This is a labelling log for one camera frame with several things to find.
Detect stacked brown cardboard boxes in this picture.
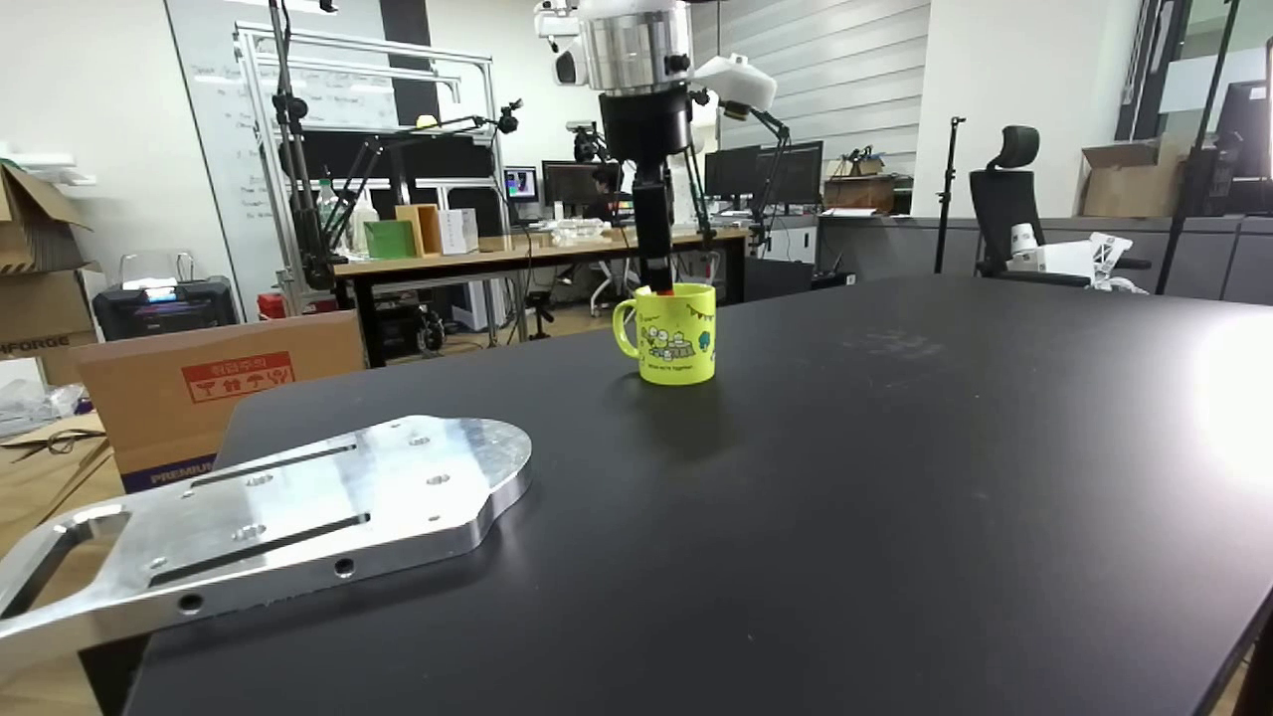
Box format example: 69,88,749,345
0,154,98,355

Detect black office chair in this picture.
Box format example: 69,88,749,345
964,122,1058,281

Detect yellow printed mug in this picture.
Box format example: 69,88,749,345
605,280,725,393

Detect black camera tripod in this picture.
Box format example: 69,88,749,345
258,0,402,300

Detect small lit monitor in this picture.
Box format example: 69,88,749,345
500,165,545,208

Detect flat cardboard sheet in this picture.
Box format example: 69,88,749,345
0,407,126,566

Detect black computer monitor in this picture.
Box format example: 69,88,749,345
700,138,831,211

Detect silver metal mounting plate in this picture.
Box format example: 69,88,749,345
0,409,540,658

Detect green box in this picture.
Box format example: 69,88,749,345
362,216,420,261

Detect white plastic bag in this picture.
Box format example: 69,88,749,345
1008,220,1143,291

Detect cardboard box with red label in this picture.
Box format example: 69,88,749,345
71,306,370,497

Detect white container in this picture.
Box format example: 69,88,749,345
432,202,480,260

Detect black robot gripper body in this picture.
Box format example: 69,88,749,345
598,88,696,172

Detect black printer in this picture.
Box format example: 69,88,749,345
87,271,243,345

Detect open brown cardboard box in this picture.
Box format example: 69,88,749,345
1075,135,1200,226

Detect long wooden desk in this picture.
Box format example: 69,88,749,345
329,224,750,374

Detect thin black pole stand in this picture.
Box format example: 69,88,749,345
931,113,969,280

